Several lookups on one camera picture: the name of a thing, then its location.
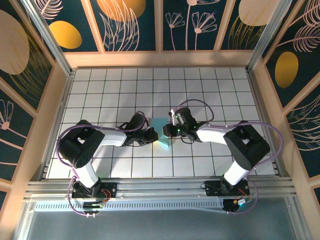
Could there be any light blue cloth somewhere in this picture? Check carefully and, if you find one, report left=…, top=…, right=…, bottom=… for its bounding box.
left=151, top=117, right=173, bottom=151

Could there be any thin black cable loop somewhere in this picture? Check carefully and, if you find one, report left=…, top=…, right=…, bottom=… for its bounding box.
left=181, top=134, right=196, bottom=145

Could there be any aluminium frame rail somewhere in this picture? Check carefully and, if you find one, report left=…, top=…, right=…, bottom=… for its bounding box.
left=23, top=176, right=298, bottom=202

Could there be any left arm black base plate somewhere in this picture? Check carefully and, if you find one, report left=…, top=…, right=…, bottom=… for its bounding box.
left=71, top=181, right=118, bottom=200

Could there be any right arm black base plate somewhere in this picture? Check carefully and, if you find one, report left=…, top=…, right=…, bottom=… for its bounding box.
left=204, top=180, right=250, bottom=197

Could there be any white slotted cable duct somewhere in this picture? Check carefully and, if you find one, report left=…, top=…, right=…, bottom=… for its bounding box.
left=33, top=199, right=226, bottom=213

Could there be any aluminium table side rail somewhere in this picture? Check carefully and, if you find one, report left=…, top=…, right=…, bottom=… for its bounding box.
left=246, top=69, right=286, bottom=178
left=38, top=69, right=77, bottom=181

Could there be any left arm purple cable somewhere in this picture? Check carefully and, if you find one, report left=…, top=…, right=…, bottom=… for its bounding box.
left=56, top=111, right=151, bottom=218

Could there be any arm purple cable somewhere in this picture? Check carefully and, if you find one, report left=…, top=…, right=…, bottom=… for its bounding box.
left=56, top=111, right=151, bottom=218
left=173, top=99, right=285, bottom=216

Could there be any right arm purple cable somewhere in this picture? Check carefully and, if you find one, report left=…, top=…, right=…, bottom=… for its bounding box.
left=173, top=99, right=285, bottom=216

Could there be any aluminium corner post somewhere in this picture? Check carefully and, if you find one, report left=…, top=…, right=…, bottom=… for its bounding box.
left=246, top=0, right=295, bottom=72
left=19, top=0, right=76, bottom=76

